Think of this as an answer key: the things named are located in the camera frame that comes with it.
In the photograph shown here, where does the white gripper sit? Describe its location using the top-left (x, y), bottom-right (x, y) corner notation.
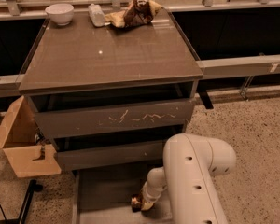
top-left (141, 182), bottom-right (167, 212)

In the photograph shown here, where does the crushed orange can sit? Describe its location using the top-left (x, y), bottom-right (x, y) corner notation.
top-left (131, 194), bottom-right (143, 212)

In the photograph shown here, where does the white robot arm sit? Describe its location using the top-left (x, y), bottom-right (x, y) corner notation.
top-left (140, 133), bottom-right (236, 224)

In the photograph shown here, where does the grey bottom drawer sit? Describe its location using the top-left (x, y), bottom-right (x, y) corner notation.
top-left (71, 160), bottom-right (174, 224)

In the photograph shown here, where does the grey drawer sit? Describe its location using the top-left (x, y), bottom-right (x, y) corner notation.
top-left (35, 99), bottom-right (194, 138)
top-left (71, 160), bottom-right (174, 224)
top-left (55, 139), bottom-right (167, 171)

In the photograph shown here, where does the grey middle drawer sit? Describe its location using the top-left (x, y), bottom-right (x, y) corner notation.
top-left (55, 139), bottom-right (167, 171)

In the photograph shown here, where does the grey drawer cabinet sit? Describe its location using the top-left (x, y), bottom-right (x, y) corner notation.
top-left (18, 8), bottom-right (204, 224)

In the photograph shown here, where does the grey top drawer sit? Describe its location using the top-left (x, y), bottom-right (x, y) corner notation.
top-left (35, 99), bottom-right (194, 138)

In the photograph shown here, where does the metal railing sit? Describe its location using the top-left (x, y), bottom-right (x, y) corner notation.
top-left (0, 0), bottom-right (280, 99)

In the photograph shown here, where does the cardboard box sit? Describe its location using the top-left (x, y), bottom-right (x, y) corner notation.
top-left (0, 96), bottom-right (62, 177)

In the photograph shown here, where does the brown chip bag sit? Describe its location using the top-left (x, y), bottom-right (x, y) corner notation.
top-left (105, 0), bottom-right (162, 28)

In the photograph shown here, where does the white bowl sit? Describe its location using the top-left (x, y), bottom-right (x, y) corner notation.
top-left (45, 3), bottom-right (74, 25)

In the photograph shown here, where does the black stand frame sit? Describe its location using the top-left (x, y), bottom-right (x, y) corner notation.
top-left (0, 179), bottom-right (43, 224)

